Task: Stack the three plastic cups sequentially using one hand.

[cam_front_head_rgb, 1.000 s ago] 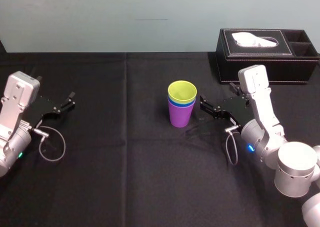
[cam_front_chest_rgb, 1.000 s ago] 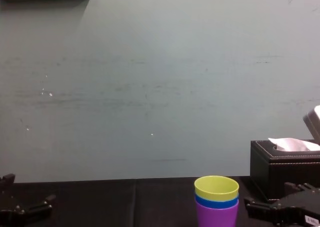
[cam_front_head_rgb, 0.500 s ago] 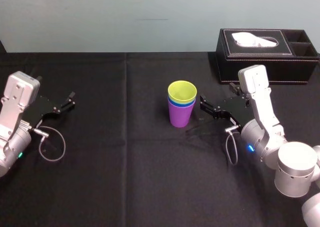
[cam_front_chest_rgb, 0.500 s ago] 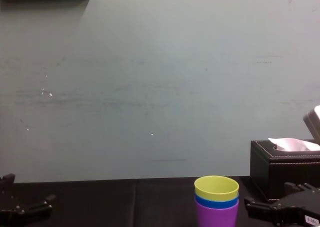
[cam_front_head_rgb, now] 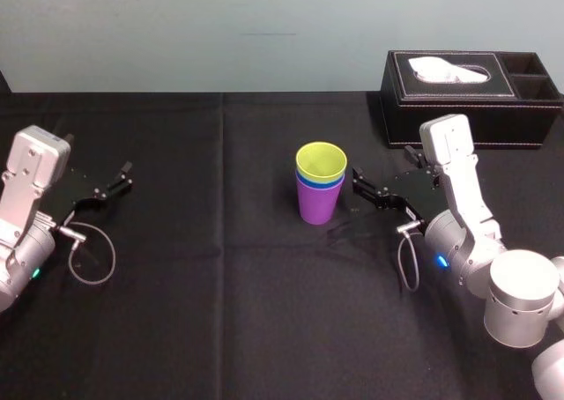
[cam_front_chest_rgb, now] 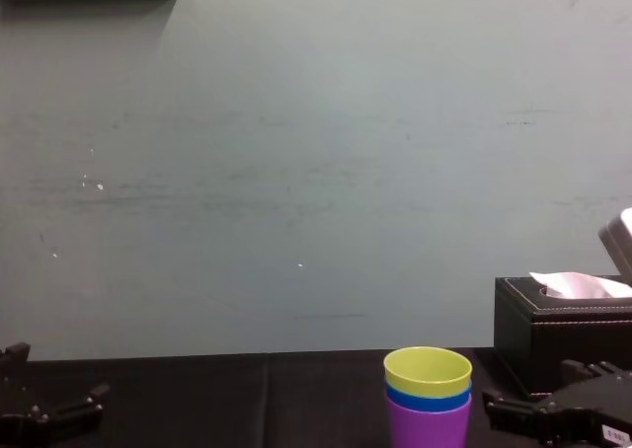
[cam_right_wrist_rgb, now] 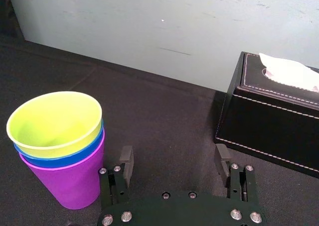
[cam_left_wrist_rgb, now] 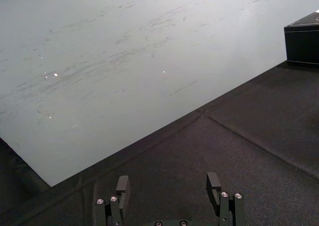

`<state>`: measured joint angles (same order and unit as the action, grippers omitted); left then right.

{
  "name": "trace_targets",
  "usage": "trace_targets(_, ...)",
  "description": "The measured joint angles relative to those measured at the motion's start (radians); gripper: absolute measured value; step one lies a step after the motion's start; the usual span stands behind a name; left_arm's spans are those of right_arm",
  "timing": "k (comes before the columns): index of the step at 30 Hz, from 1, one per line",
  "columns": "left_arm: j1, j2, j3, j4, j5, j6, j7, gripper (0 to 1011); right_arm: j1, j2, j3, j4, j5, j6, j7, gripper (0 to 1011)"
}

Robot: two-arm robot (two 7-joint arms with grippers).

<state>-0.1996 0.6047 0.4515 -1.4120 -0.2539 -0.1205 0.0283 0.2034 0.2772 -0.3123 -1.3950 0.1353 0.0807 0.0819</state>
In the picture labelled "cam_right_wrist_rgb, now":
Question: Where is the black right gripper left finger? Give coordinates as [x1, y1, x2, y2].
[98, 145, 135, 211]

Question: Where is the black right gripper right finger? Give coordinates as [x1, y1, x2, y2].
[215, 143, 258, 207]

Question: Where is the purple plastic cup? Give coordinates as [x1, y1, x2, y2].
[18, 126, 106, 210]

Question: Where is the blue plastic cup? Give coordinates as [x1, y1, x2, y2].
[13, 118, 104, 169]

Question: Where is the black leather tissue box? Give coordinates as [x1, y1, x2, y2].
[215, 51, 319, 179]

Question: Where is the yellow-green plastic cup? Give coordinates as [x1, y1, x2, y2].
[6, 91, 103, 159]

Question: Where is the white tissue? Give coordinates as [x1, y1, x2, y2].
[258, 52, 319, 93]

